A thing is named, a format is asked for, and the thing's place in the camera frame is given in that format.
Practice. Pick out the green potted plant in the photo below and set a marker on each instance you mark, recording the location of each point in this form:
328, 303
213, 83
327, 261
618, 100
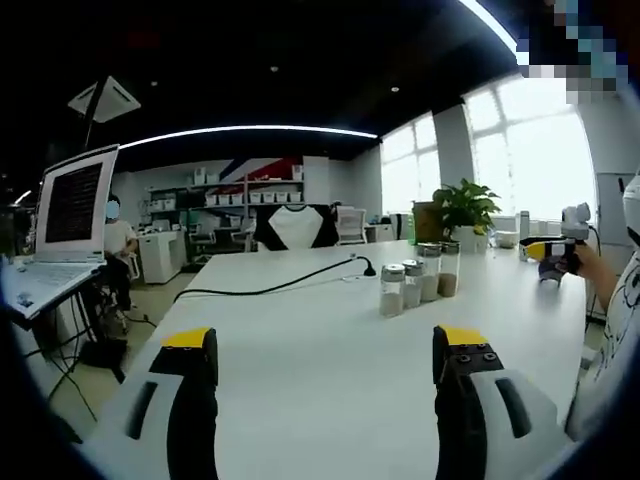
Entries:
465, 205

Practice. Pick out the short seasoning bottle white powder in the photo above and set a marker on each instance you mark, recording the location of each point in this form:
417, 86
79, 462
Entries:
413, 292

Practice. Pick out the storage shelf with white boxes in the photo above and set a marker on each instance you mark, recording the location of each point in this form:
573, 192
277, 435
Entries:
235, 197

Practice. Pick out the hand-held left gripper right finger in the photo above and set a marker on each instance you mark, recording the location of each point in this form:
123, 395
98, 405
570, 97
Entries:
480, 420

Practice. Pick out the white plant pot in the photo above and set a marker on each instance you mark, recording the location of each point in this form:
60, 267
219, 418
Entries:
470, 239

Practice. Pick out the white office chair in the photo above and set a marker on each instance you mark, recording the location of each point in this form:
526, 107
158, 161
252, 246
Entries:
351, 225

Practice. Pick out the chair with black white shirt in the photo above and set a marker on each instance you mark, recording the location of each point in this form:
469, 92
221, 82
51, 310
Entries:
295, 227

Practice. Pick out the white cabinet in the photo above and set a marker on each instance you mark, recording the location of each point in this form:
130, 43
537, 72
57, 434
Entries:
159, 257

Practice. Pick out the white laptop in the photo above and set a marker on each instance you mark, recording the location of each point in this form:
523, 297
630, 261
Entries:
65, 220

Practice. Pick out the person's right hand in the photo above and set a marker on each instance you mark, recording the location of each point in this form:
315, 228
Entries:
567, 262

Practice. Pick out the white bowl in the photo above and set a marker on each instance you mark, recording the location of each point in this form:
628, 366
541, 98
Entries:
507, 240

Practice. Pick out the ceiling light strip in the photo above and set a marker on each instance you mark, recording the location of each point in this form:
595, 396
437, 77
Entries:
240, 131

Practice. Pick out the tall seasoning bottle white powder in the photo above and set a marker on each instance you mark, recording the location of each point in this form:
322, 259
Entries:
430, 285

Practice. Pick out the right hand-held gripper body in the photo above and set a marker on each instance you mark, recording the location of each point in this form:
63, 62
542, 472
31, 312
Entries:
576, 222

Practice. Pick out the person's white face mask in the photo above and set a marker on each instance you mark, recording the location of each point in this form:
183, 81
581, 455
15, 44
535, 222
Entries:
632, 205

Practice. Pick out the brown box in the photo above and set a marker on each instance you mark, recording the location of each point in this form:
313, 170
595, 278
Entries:
424, 222

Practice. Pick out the ceiling air conditioner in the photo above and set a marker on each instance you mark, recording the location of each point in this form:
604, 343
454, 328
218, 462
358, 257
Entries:
107, 102

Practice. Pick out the tall seasoning bottle brown powder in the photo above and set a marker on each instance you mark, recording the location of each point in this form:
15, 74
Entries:
448, 282

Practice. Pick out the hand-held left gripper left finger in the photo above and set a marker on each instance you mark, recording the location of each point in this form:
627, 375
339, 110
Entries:
150, 425

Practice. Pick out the black laptop stand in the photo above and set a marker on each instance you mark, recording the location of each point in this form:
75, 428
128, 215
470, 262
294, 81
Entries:
100, 345

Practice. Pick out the person's white printed shirt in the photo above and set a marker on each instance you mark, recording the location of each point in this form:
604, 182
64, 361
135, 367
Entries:
610, 360

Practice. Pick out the short seasoning bottle brown powder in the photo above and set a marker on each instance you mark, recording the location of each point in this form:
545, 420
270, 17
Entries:
392, 300

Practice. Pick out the white flask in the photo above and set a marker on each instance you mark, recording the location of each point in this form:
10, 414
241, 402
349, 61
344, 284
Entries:
524, 226

